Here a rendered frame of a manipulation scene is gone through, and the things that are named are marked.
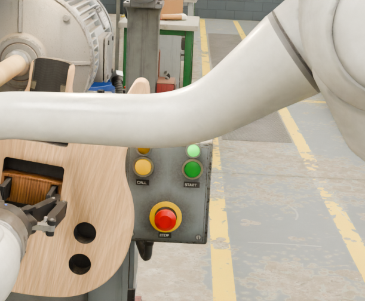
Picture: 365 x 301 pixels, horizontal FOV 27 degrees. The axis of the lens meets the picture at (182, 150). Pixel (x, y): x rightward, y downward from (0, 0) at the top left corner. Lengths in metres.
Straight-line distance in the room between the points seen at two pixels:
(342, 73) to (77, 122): 0.36
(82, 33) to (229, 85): 0.62
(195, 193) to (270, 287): 2.11
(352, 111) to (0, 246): 0.50
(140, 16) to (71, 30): 3.43
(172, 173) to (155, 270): 2.20
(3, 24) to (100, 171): 0.33
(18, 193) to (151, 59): 3.59
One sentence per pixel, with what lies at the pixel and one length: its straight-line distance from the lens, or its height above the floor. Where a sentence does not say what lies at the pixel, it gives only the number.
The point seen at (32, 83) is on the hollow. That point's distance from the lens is 1.22.
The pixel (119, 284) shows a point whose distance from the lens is 1.68.
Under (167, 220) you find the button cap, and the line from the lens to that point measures 1.37.
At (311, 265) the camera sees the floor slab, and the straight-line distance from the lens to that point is 3.73.
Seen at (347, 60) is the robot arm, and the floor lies 1.39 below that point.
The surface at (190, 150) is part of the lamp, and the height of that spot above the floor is 1.11.
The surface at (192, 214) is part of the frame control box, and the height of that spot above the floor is 0.98.
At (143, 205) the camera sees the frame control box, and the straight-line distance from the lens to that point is 1.39.
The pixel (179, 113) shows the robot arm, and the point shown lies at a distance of 0.80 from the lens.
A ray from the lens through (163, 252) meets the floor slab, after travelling 3.74.
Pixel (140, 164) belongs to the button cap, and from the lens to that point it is 1.36.
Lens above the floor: 1.46
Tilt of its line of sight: 15 degrees down
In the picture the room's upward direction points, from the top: 3 degrees clockwise
